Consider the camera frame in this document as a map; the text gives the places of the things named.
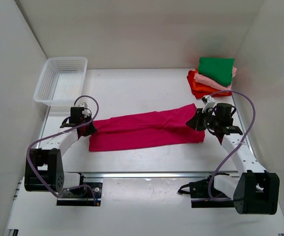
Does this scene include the white plastic basket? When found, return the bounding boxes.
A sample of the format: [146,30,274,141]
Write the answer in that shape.
[33,57,88,107]

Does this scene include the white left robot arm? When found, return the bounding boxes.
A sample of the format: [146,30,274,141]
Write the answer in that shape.
[24,103,97,194]

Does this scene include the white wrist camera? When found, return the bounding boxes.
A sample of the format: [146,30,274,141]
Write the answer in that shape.
[201,95,216,113]
[77,102,92,118]

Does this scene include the magenta t-shirt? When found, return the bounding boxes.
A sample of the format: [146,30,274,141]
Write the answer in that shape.
[89,104,205,152]

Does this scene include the pink folded t-shirt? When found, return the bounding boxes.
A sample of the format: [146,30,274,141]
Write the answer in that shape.
[193,66,238,93]

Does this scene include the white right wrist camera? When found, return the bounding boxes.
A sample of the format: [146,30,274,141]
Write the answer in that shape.
[201,95,216,113]

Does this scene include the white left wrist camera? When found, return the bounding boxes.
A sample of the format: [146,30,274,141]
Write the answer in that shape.
[77,102,92,118]

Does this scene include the orange folded t-shirt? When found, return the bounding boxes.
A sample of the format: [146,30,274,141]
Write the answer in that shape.
[192,68,232,96]

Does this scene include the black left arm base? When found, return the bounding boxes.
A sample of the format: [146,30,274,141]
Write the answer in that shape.
[56,172,103,207]

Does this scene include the green folded t-shirt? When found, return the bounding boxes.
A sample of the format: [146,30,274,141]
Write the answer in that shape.
[198,57,235,87]

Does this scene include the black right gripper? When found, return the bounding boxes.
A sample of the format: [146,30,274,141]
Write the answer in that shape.
[186,108,219,132]

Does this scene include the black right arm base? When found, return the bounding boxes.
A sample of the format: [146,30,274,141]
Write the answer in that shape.
[177,173,234,208]

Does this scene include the red folded t-shirt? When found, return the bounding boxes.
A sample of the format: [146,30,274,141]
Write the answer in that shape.
[187,68,232,99]

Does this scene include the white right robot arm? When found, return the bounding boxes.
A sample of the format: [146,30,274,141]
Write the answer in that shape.
[186,102,280,215]

